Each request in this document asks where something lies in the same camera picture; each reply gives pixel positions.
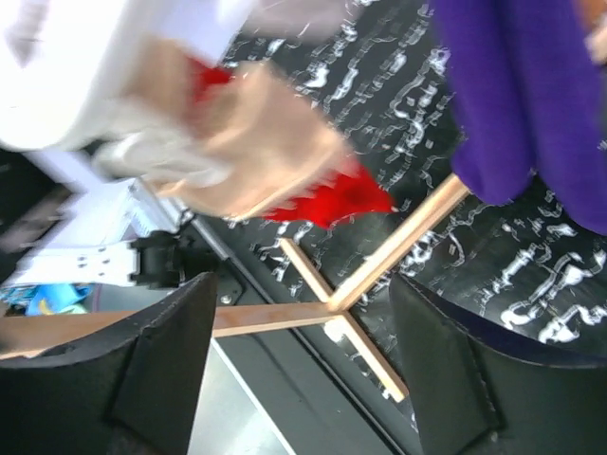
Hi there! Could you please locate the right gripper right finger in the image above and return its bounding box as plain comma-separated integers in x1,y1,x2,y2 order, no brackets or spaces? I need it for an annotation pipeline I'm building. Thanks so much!
389,276,606,454

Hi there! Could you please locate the purple sock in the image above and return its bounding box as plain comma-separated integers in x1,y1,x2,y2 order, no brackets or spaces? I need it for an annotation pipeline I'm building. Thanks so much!
432,0,606,234

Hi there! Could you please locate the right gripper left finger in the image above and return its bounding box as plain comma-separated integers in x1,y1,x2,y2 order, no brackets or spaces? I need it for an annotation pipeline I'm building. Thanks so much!
1,274,217,454

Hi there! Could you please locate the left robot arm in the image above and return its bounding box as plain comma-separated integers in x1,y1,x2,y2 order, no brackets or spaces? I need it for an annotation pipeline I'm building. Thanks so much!
1,1,250,284

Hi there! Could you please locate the black marble pattern mat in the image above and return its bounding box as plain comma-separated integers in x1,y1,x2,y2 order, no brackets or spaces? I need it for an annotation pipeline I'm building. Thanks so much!
218,1,606,355

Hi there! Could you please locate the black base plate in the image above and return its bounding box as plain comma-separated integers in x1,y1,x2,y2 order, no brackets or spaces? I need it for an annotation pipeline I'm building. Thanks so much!
193,215,421,454

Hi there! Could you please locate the wooden hanger stand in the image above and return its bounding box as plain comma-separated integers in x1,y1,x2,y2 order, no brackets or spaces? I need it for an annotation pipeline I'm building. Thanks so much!
1,174,469,402

